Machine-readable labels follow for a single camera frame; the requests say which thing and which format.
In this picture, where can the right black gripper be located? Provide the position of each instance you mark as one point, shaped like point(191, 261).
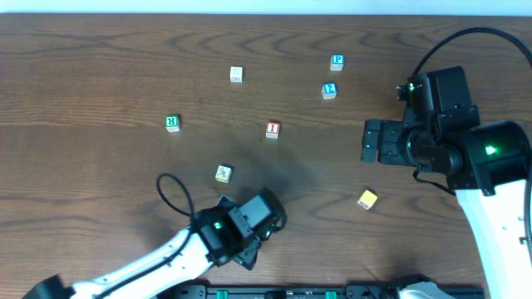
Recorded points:
point(382, 142)

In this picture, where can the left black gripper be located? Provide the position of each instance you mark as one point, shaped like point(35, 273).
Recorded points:
point(248, 255)

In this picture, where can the red letter I block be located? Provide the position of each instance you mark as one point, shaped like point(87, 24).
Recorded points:
point(272, 130)

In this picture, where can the blue number 2 block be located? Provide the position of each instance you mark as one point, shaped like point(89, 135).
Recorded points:
point(329, 90)

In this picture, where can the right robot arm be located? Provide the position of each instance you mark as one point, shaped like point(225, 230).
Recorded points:
point(487, 168)

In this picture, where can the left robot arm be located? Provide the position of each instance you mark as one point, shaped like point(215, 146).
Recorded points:
point(227, 232)

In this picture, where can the wooden block with drawing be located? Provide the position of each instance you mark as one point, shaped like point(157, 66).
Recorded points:
point(223, 174)

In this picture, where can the blue letter P block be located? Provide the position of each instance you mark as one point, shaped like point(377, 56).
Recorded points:
point(337, 62)

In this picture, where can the yellow wooden block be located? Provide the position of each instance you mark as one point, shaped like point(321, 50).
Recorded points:
point(367, 199)

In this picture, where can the green letter R block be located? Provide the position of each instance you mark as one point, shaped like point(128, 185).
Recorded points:
point(172, 123)

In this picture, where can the plain wooden block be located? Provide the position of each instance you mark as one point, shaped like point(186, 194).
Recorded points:
point(236, 74)

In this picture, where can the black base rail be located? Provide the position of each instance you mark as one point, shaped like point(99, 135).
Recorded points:
point(198, 291)

